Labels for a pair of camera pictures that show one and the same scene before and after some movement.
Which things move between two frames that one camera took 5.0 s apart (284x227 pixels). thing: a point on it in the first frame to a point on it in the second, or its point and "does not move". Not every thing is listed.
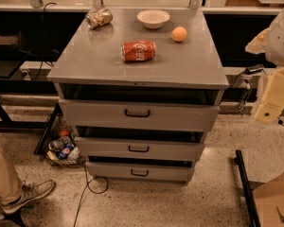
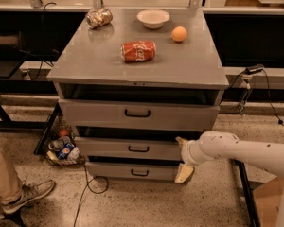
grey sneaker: x=29 y=192 does not move
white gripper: x=281 y=42 to x=187 y=152
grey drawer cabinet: x=142 y=88 does not move
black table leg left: x=57 y=113 does not move
